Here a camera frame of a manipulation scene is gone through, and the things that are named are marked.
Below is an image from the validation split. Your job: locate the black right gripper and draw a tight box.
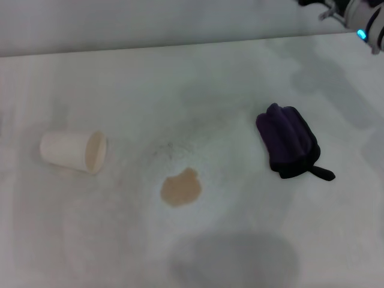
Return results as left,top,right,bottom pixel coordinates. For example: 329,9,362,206
298,0,331,8

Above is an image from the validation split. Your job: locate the purple rag with black edge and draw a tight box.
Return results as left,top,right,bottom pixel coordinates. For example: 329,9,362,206
255,103,336,182

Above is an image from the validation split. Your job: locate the white paper cup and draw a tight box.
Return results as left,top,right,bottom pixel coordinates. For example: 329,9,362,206
39,130,107,176

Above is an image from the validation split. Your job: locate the brown water stain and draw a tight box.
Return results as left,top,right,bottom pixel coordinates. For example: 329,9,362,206
160,167,203,208

